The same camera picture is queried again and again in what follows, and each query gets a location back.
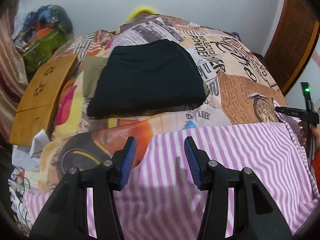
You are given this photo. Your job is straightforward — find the pink gold striped curtain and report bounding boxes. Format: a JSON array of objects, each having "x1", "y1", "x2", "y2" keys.
[{"x1": 1, "y1": 0, "x2": 28, "y2": 144}]

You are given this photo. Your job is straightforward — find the pile of clothes on basket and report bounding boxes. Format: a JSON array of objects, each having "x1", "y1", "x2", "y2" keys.
[{"x1": 11, "y1": 5, "x2": 73, "y2": 47}]

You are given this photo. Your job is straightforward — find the olive folded garment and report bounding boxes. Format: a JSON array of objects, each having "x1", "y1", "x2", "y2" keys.
[{"x1": 83, "y1": 56, "x2": 108, "y2": 99}]

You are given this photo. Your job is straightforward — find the right hand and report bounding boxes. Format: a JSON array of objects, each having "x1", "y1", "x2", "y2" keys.
[{"x1": 298, "y1": 121, "x2": 320, "y2": 154}]

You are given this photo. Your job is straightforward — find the pink striped fleece pants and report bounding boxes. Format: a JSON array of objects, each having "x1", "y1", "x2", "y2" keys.
[{"x1": 23, "y1": 99, "x2": 320, "y2": 239}]

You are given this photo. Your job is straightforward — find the black folded garment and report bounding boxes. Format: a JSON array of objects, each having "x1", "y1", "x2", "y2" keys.
[{"x1": 87, "y1": 40, "x2": 208, "y2": 118}]

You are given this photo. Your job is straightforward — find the brown wooden room door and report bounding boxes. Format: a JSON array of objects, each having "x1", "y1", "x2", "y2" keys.
[{"x1": 264, "y1": 0, "x2": 319, "y2": 94}]

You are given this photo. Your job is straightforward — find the wooden lap desk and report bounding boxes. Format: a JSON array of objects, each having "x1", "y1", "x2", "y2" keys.
[{"x1": 9, "y1": 53, "x2": 78, "y2": 146}]

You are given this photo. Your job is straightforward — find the grey backpack on floor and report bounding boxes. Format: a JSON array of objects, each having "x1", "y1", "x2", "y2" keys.
[{"x1": 230, "y1": 32, "x2": 241, "y2": 42}]

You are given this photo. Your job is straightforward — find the green storage basket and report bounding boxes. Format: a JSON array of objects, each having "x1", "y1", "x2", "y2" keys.
[{"x1": 22, "y1": 29, "x2": 66, "y2": 73}]

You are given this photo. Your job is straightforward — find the printed newspaper pattern bedspread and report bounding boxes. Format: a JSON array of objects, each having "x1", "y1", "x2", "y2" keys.
[{"x1": 38, "y1": 14, "x2": 286, "y2": 192}]

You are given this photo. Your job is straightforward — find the yellow foam headboard arch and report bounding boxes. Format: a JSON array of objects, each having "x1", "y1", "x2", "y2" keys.
[{"x1": 125, "y1": 6, "x2": 158, "y2": 23}]

